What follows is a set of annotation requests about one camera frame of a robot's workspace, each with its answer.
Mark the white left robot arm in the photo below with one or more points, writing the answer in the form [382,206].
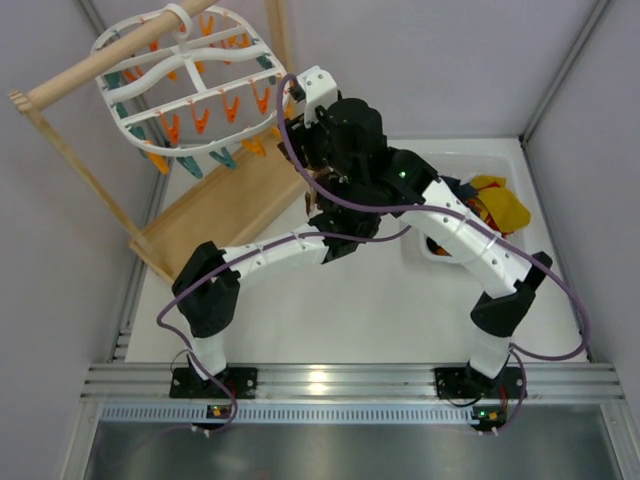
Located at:
[215,277]

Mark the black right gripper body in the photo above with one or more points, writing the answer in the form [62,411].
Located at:
[304,138]

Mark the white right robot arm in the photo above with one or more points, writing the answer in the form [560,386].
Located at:
[344,156]

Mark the large mustard yellow sock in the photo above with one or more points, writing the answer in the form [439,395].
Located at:
[497,205]

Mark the brown striped sock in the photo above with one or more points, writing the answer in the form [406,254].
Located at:
[312,192]

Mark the white round clip hanger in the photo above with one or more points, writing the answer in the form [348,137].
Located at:
[203,89]

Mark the aluminium mounting rail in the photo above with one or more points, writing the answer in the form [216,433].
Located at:
[347,393]

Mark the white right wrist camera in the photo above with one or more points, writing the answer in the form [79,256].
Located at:
[320,90]

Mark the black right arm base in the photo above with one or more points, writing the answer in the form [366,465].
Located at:
[458,383]

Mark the wooden drying rack stand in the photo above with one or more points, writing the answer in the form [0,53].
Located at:
[227,205]

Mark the white plastic basket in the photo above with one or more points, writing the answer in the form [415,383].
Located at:
[466,166]

